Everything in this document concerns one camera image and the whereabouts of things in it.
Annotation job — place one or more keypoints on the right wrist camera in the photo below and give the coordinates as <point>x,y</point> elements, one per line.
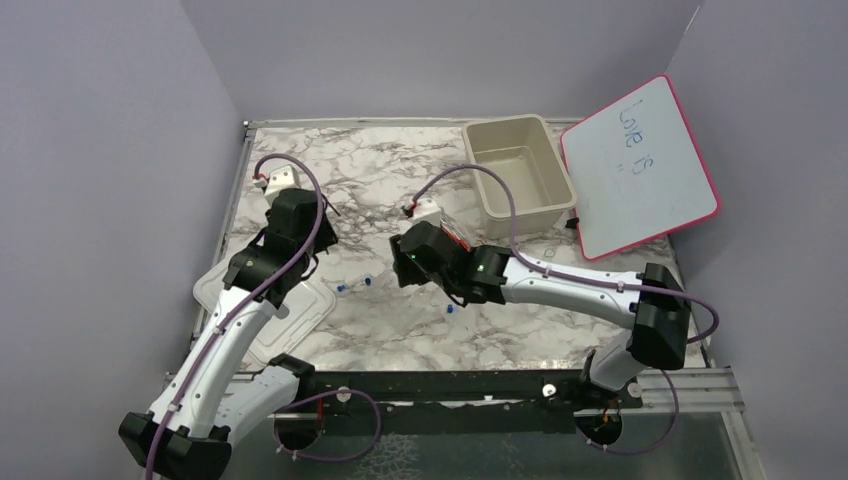
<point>425,210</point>

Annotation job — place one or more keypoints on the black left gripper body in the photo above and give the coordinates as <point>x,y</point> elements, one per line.
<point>326,238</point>

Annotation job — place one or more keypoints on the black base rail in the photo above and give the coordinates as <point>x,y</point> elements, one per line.
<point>360,403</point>

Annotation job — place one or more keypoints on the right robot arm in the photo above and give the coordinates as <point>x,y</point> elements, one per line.
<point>647,305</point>

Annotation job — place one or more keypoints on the beige plastic bin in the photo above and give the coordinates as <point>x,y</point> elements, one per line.
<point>520,151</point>

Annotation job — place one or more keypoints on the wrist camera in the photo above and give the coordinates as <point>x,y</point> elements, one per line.
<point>278,180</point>
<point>425,210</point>

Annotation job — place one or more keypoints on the pink framed whiteboard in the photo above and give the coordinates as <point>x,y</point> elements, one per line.
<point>637,171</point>

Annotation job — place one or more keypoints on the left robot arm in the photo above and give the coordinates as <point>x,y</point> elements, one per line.
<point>181,435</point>

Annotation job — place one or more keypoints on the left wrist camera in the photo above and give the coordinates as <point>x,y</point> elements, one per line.
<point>278,180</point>

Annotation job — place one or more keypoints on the red plastic spatula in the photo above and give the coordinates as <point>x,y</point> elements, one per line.
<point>455,235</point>

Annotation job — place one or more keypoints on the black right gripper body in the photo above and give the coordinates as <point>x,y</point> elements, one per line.
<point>408,270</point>

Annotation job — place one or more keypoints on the white plastic bin lid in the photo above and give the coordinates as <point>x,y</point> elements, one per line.
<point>304,308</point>

